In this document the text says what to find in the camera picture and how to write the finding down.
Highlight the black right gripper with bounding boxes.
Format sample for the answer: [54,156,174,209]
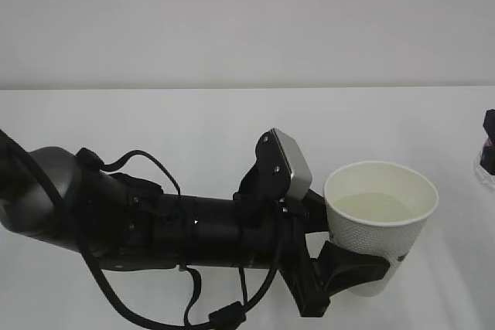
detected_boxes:
[480,109,495,175]

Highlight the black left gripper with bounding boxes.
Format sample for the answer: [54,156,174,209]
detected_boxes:
[234,131,390,306]

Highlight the clear water bottle red label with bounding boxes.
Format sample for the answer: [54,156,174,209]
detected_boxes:
[473,150,494,194]

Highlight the white paper cup green print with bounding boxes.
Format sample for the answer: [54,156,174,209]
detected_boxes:
[323,161,439,297]

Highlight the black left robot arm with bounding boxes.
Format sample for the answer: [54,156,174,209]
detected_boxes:
[1,128,390,316]

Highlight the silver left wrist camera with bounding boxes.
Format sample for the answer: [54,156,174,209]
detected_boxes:
[271,128,312,200]

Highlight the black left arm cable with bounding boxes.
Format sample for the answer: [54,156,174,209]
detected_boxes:
[0,128,295,330]

